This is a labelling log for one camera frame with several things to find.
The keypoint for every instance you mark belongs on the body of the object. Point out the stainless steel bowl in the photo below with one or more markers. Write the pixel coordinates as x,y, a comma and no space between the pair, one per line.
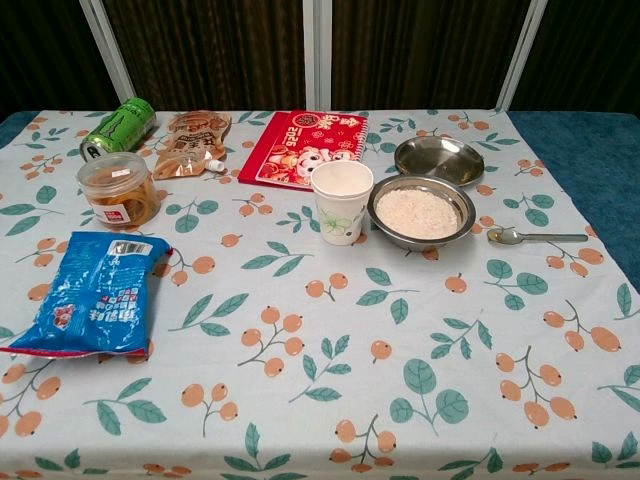
465,200

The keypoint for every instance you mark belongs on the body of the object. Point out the white floral paper cup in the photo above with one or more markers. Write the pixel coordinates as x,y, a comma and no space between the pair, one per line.
340,215

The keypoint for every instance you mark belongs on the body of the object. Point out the red spiral calendar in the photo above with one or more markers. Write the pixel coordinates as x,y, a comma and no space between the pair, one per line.
295,145

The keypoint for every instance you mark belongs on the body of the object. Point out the brown spout pouch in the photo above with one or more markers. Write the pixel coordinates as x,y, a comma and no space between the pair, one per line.
187,145

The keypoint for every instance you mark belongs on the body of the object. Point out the stainless steel plate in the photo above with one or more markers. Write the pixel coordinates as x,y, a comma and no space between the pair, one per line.
440,155

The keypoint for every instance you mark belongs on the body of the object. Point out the dark brown curtain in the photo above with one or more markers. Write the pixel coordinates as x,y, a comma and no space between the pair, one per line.
215,50

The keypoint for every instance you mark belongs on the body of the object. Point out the floral fruit print tablecloth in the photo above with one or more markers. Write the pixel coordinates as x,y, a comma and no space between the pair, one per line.
320,350

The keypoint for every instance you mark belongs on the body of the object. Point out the clear jar of rubber bands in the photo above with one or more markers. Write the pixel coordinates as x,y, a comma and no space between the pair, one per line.
117,192

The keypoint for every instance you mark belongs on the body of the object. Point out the metal spoon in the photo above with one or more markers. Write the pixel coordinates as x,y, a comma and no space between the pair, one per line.
505,237

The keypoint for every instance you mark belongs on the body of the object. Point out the white frame post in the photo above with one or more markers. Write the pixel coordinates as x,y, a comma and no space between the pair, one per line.
107,55
520,50
318,50

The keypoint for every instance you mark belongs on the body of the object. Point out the blue snack bag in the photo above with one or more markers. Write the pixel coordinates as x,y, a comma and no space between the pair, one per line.
95,295

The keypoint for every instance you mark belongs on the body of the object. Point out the green drink can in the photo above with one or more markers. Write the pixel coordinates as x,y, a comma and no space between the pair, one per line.
120,130

